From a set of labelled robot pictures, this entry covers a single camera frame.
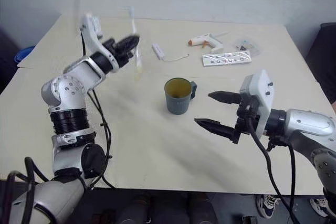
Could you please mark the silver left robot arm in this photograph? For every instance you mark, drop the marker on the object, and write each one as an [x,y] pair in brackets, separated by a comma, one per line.
[71,87]

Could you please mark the blue-grey mug with yellow inside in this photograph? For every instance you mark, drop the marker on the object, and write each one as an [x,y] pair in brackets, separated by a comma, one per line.
[178,106]

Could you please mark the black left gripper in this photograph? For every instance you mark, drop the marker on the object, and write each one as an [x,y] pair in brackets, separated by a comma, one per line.
[112,47]

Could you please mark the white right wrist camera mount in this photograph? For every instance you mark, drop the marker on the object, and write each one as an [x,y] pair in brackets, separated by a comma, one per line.
[262,90]

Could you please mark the white letter card strip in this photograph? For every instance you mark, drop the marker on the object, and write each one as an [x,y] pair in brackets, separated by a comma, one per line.
[225,58]

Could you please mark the white and black sneaker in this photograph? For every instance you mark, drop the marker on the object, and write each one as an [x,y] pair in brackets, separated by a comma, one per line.
[319,205]
[266,204]

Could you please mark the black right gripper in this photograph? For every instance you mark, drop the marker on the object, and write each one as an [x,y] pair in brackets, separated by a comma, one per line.
[245,123]

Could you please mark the dark seat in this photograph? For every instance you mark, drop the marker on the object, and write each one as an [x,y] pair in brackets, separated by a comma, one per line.
[6,58]

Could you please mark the white and yellow toothbrush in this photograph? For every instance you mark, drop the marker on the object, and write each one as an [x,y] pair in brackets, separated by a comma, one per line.
[134,24]

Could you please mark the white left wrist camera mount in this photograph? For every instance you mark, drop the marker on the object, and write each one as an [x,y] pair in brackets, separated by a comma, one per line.
[90,32]

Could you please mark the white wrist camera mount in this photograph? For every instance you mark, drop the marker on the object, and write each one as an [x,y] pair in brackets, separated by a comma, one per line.
[90,32]
[262,90]

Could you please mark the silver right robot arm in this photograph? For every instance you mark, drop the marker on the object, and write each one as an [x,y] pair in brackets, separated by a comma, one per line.
[309,124]

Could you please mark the clear plastic bag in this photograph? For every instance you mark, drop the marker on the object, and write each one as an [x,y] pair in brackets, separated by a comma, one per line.
[248,45]

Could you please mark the blue round container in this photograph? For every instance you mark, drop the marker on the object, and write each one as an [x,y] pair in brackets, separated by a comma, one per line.
[22,54]

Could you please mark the white glue gun orange tip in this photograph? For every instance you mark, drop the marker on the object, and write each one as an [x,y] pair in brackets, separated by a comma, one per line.
[207,39]

